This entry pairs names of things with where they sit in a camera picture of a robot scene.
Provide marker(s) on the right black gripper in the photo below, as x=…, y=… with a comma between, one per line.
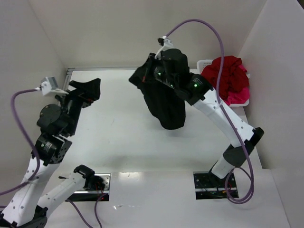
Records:
x=147, y=71

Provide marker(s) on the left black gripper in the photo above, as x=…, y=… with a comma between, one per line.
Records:
x=77, y=97

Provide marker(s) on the black t shirt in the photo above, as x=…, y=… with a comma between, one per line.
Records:
x=162, y=101

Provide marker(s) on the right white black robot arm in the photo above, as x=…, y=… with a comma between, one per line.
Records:
x=195, y=90

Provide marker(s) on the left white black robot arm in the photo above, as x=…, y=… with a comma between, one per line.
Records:
x=31, y=206

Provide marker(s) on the white plastic basket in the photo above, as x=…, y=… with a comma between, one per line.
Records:
x=201, y=64

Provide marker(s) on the dark red t shirt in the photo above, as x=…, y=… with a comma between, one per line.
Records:
x=210, y=73

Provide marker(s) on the pink t shirt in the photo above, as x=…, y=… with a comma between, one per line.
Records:
x=238, y=91

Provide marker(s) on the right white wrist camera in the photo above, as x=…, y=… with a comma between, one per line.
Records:
x=165, y=44

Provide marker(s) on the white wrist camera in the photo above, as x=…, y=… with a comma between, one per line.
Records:
x=165, y=44
x=49, y=86

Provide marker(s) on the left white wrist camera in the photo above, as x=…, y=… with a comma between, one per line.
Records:
x=49, y=86

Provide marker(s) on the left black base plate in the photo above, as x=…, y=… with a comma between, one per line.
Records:
x=104, y=183

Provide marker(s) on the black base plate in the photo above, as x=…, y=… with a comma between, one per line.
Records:
x=208, y=186
x=104, y=183

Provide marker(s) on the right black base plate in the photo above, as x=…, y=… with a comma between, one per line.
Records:
x=208, y=186

